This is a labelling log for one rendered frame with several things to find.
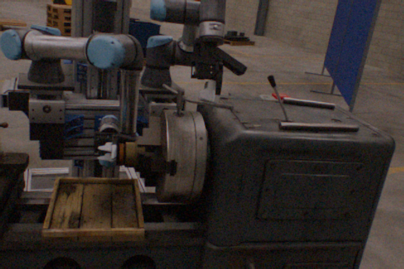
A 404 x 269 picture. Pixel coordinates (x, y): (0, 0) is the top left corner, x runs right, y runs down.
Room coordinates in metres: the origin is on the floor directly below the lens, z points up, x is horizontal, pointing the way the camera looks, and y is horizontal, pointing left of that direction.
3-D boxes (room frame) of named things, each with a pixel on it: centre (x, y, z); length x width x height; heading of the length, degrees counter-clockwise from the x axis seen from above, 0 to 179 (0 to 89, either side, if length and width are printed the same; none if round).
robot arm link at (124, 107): (1.64, 0.32, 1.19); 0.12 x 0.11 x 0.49; 70
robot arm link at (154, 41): (1.98, 0.25, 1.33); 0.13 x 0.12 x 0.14; 98
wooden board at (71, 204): (1.25, 0.33, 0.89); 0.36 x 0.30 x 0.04; 15
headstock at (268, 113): (1.43, -0.30, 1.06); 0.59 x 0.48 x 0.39; 105
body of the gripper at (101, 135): (1.36, 0.33, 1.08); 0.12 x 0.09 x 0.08; 13
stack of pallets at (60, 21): (10.48, 3.43, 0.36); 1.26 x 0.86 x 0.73; 132
